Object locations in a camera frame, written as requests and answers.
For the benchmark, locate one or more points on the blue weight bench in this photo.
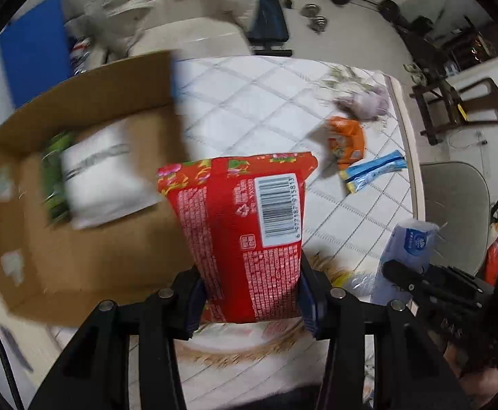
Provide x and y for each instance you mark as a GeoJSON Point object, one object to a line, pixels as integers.
{"type": "Point", "coordinates": [270, 21]}

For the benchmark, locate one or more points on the red snack packet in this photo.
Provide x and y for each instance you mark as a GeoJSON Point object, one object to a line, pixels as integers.
{"type": "Point", "coordinates": [240, 239]}

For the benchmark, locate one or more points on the person's right forearm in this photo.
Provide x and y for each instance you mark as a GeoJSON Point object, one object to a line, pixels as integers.
{"type": "Point", "coordinates": [479, 388]}

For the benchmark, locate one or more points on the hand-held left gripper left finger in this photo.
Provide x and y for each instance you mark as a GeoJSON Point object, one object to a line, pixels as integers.
{"type": "Point", "coordinates": [195, 303]}

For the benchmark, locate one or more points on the dark wooden chair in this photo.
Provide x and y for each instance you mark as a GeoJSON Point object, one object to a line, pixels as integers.
{"type": "Point", "coordinates": [445, 106]}

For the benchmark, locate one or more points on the silver dumbbell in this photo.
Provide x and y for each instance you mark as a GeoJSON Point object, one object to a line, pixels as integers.
{"type": "Point", "coordinates": [316, 17]}

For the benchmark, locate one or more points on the beige sofa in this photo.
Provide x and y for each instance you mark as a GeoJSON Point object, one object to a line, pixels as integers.
{"type": "Point", "coordinates": [167, 4]}

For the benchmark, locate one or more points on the green snack packet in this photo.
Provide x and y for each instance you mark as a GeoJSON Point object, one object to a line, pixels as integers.
{"type": "Point", "coordinates": [54, 179]}

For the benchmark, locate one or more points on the clear yellow plastic packet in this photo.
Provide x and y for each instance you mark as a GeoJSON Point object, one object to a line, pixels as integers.
{"type": "Point", "coordinates": [359, 282]}

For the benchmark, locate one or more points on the light blue tissue pack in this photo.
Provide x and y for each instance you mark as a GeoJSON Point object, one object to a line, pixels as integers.
{"type": "Point", "coordinates": [406, 243]}

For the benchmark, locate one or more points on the white tissue pack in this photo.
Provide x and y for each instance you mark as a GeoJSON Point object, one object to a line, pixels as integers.
{"type": "Point", "coordinates": [108, 171]}

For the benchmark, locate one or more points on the grey chair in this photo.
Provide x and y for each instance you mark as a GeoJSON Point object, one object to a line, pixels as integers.
{"type": "Point", "coordinates": [453, 205]}

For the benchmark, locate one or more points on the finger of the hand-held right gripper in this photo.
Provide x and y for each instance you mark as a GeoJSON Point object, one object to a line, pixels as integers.
{"type": "Point", "coordinates": [436, 286]}

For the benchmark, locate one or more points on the white quilted table cover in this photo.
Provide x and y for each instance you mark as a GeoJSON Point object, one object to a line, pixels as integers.
{"type": "Point", "coordinates": [266, 106]}

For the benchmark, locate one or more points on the pale purple packet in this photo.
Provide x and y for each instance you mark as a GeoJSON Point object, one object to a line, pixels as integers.
{"type": "Point", "coordinates": [366, 100]}

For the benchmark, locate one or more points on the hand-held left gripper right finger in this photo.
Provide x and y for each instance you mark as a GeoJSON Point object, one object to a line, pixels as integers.
{"type": "Point", "coordinates": [309, 305]}

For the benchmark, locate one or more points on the cardboard box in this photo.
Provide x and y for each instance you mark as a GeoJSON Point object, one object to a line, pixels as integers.
{"type": "Point", "coordinates": [103, 260]}

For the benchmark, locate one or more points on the orange snack packet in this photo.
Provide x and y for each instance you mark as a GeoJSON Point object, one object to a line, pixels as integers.
{"type": "Point", "coordinates": [347, 141]}

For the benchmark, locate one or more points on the black barbell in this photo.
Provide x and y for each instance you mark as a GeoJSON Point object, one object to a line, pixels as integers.
{"type": "Point", "coordinates": [362, 2]}

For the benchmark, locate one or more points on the blue and yellow packet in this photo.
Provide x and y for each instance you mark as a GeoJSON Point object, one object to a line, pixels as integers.
{"type": "Point", "coordinates": [372, 171]}

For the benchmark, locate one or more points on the blue mat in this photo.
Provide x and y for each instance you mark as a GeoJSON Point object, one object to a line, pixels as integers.
{"type": "Point", "coordinates": [35, 47]}

